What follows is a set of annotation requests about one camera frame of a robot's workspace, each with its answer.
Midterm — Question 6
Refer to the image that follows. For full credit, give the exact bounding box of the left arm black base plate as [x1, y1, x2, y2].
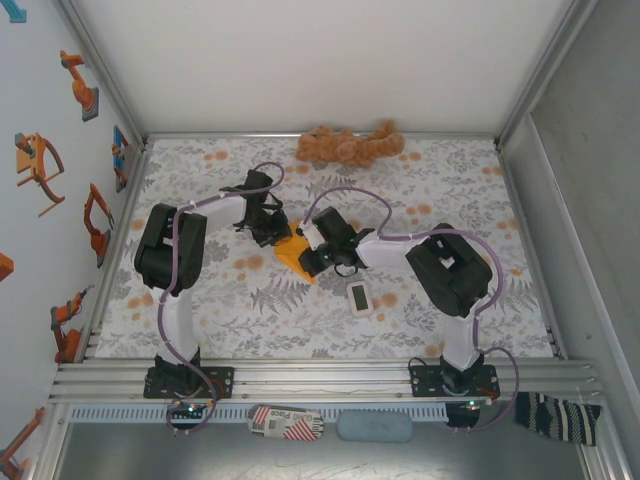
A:
[143, 366, 236, 400]

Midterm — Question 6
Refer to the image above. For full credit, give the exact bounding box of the white digital timer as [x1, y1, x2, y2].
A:
[345, 281, 374, 318]

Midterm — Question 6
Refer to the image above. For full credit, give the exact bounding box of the aluminium frame post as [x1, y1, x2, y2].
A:
[492, 0, 603, 149]
[55, 0, 151, 149]

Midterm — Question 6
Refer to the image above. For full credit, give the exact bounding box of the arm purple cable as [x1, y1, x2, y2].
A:
[157, 160, 286, 437]
[298, 187, 524, 434]

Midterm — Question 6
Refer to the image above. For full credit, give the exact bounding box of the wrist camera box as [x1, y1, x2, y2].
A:
[309, 208, 355, 242]
[243, 169, 275, 197]

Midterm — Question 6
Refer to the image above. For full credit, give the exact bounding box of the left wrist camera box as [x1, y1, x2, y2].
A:
[243, 169, 275, 197]

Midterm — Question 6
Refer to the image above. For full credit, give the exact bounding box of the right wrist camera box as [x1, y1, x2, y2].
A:
[309, 208, 355, 242]

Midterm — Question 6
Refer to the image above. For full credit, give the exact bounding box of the black white striped sock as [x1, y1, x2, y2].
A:
[513, 391, 603, 448]

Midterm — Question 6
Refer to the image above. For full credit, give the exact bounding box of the orange gripper claw wall sticker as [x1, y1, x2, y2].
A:
[13, 132, 67, 219]

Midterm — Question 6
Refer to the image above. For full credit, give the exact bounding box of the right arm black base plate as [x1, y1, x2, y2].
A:
[408, 364, 500, 400]

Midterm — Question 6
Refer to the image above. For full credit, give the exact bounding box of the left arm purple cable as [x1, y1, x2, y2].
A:
[157, 160, 286, 437]

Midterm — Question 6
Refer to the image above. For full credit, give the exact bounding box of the red white printed package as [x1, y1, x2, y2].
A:
[247, 404, 325, 442]

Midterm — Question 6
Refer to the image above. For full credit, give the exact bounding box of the blue orange wall sticker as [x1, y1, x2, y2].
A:
[110, 124, 132, 194]

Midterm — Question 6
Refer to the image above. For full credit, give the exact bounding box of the thin aluminium frame rail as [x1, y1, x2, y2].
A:
[142, 131, 501, 142]

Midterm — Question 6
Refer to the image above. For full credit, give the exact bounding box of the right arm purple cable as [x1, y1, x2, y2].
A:
[298, 187, 524, 434]

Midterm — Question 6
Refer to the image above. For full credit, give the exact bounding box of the brown teddy bear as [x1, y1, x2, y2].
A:
[295, 119, 406, 170]

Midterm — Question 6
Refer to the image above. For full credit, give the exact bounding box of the aluminium side frame rail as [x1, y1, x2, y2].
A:
[494, 139, 569, 361]
[79, 139, 154, 362]

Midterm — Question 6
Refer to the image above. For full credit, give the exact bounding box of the white slotted cable duct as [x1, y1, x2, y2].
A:
[67, 403, 449, 424]

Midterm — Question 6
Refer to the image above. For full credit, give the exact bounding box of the floral patterned table mat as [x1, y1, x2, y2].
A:
[94, 137, 556, 360]

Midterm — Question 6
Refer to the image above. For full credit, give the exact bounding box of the wide aluminium frame rail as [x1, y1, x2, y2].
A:
[47, 357, 606, 405]

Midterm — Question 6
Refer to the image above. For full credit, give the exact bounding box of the grey blue sponge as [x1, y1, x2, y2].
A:
[336, 409, 414, 444]

